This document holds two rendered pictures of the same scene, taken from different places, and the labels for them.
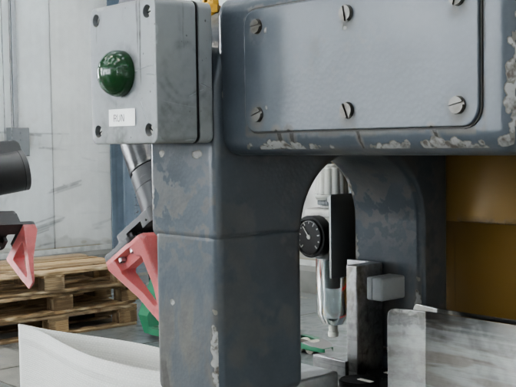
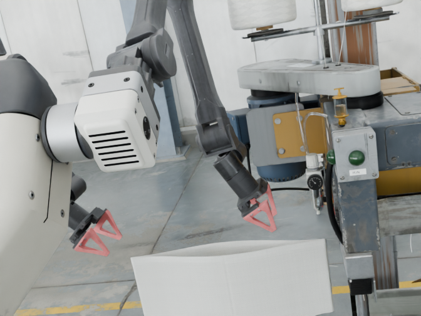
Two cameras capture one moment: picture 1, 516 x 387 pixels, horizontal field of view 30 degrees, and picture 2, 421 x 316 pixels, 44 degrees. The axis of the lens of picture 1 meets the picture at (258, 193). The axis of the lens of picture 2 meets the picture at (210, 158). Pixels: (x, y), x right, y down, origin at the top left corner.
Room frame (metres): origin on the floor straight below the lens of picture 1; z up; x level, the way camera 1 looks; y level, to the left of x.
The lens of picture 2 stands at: (0.06, 0.85, 1.59)
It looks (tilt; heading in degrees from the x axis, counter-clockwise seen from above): 16 degrees down; 322
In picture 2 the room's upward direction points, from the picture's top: 10 degrees counter-clockwise
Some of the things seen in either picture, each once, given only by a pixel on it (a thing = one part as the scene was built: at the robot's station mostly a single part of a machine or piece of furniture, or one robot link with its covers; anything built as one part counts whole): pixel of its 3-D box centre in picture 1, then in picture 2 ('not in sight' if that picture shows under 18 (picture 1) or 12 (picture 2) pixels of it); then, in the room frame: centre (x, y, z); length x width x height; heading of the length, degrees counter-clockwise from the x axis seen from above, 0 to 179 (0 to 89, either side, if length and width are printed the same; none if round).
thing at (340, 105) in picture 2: not in sight; (340, 106); (0.69, 0.03, 1.37); 0.03 x 0.02 x 0.03; 42
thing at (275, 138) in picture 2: not in sight; (301, 131); (0.99, -0.19, 1.23); 0.28 x 0.07 x 0.16; 42
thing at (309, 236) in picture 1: (314, 236); (314, 182); (0.84, -0.05, 1.16); 0.04 x 0.02 x 0.04; 42
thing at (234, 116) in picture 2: not in sight; (243, 130); (1.14, -0.11, 1.25); 0.10 x 0.08 x 0.12; 157
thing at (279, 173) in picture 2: not in sight; (277, 135); (1.10, -0.21, 1.21); 0.15 x 0.15 x 0.25
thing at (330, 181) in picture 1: (331, 251); (316, 185); (0.85, -0.06, 1.14); 0.05 x 0.04 x 0.16; 132
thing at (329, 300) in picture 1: (332, 290); (316, 198); (0.86, -0.07, 1.11); 0.03 x 0.03 x 0.06
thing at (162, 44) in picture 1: (150, 74); (354, 154); (0.64, 0.07, 1.29); 0.08 x 0.05 x 0.09; 42
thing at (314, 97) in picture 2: not in sight; (304, 106); (1.06, -0.29, 1.27); 0.12 x 0.09 x 0.09; 132
